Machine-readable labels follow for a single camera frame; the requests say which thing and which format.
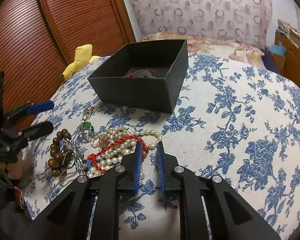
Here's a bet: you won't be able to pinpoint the brown wooden bead bracelet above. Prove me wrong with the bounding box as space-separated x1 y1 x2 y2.
47 128 72 177

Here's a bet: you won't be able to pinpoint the silver chain jewelry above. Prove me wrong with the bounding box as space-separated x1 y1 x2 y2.
38 131 102 186

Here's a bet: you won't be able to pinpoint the red braided cord necklace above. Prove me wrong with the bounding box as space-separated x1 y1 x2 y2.
87 135 150 174

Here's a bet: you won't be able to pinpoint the white pearl necklace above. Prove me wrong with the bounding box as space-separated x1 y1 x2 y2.
86 126 163 178

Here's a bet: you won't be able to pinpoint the pale green jade bangle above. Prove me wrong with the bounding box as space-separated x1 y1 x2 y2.
127 69 153 78

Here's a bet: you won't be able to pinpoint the black jewelry box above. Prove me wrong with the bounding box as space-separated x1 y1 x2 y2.
88 40 189 113

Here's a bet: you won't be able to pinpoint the person's left hand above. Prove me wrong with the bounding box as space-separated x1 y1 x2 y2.
0 151 24 180

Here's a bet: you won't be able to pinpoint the green stone pendant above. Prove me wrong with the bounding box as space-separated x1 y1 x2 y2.
80 121 95 133

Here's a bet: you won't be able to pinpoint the brown louvered wardrobe door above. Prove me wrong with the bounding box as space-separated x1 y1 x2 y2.
0 0 135 111

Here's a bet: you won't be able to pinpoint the yellow Pikachu plush toy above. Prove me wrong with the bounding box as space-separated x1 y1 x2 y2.
63 44 100 81

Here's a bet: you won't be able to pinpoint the blue floral white quilt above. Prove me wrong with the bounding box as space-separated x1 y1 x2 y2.
37 54 300 239

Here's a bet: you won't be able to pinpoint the brown wooden sideboard cabinet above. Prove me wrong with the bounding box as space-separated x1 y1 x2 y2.
274 32 300 88

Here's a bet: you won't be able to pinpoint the blue tissue in box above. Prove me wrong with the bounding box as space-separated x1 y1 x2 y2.
269 42 287 56

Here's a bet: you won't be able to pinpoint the pink floral beige bedspread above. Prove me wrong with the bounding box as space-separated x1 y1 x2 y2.
141 33 265 69

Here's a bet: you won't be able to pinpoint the pink circle patterned curtain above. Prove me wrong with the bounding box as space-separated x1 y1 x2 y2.
130 0 272 48

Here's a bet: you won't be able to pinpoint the gold ring pendant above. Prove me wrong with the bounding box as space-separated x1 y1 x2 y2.
82 107 94 121

